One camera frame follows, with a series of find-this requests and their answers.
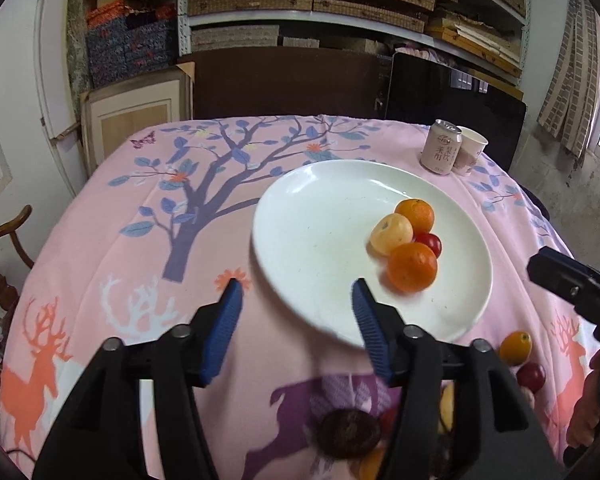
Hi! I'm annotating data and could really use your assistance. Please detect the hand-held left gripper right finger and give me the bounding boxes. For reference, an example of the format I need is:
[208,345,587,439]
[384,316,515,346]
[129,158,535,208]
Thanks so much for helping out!
[351,277,566,480]

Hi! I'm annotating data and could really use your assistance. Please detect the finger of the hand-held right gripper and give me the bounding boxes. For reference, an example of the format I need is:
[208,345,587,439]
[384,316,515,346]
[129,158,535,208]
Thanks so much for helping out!
[526,246,600,317]

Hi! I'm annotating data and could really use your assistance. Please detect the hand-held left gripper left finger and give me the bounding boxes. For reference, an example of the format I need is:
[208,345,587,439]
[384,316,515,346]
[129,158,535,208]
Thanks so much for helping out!
[32,279,244,480]

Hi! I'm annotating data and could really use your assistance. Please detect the small orange kumquat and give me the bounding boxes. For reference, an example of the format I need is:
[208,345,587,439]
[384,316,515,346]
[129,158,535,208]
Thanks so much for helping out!
[499,331,533,366]

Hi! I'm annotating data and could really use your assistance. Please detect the dark red plum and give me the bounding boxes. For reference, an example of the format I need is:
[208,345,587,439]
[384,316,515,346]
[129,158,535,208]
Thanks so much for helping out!
[516,362,547,394]

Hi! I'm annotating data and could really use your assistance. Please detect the white oval plate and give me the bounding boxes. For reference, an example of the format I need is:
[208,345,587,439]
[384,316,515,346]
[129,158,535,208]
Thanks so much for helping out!
[251,160,494,350]

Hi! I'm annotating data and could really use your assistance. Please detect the large dark purple fruit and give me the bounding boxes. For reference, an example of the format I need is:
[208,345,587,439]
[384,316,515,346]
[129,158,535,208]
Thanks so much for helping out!
[314,408,382,459]

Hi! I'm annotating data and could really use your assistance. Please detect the striped yellow pepino melon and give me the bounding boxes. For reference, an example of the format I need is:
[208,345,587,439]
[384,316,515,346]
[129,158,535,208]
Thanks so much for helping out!
[439,384,456,433]

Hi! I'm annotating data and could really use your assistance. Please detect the person's right hand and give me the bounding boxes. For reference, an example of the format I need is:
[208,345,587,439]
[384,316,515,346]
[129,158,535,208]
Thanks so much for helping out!
[566,347,600,452]

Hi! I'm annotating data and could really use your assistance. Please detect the large orange mandarin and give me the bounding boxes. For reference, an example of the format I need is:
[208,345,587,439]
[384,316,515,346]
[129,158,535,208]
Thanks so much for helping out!
[387,242,439,294]

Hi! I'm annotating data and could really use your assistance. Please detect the pale peach round fruit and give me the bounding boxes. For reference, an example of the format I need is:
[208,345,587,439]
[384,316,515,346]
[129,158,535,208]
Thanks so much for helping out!
[369,213,414,257]

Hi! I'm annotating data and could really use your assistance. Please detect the small orange mandarin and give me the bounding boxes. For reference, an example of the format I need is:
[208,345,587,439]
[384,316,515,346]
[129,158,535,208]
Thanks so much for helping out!
[394,198,436,234]

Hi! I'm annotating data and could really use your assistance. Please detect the pink printed tablecloth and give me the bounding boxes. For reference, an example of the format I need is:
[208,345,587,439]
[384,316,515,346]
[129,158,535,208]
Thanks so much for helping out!
[0,114,581,480]

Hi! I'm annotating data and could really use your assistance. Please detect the white paper cup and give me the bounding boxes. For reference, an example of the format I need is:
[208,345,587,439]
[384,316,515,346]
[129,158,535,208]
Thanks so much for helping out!
[452,125,489,176]

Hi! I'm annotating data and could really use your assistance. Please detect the pink beverage can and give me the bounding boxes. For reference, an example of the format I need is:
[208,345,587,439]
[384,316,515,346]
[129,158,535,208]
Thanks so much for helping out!
[420,119,463,176]

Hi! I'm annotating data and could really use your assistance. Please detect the black flat panel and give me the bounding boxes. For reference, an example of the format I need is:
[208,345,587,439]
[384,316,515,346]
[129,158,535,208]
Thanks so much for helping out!
[384,51,527,171]

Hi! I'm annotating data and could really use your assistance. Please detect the hanging bamboo mats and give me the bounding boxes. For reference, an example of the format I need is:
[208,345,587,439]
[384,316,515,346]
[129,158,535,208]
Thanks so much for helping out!
[536,0,600,158]

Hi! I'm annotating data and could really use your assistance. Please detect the framed wooden cabinet panel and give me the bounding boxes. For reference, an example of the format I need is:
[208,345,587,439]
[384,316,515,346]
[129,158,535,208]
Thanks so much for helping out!
[80,62,196,176]

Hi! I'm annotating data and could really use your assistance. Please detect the carved wooden chair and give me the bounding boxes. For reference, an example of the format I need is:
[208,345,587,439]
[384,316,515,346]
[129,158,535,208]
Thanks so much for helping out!
[0,205,36,441]

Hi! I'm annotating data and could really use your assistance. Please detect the stack of yellow wooden boxes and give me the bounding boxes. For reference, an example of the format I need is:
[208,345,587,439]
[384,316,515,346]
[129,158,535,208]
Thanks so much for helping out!
[427,15,526,78]

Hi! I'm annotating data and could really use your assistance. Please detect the brown wooden board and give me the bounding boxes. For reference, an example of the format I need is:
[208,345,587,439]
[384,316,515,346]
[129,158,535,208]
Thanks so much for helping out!
[177,49,381,120]

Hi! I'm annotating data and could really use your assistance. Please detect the stack of blue floral boxes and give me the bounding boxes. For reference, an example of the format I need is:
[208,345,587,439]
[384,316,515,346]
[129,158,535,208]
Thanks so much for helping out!
[85,2,178,88]

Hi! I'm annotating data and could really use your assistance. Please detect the white metal shelf rack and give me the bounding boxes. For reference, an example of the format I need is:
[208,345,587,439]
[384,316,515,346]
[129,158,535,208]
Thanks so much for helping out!
[177,0,531,91]

